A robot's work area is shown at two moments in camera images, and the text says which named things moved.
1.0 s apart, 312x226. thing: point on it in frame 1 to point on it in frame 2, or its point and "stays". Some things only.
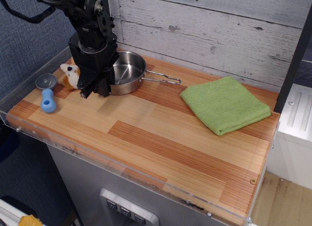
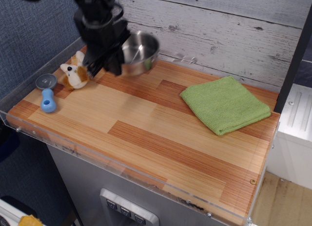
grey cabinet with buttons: (100, 195) stays
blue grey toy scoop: (47, 82) stays
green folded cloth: (226, 103) stays
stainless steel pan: (129, 69) to (140, 48)
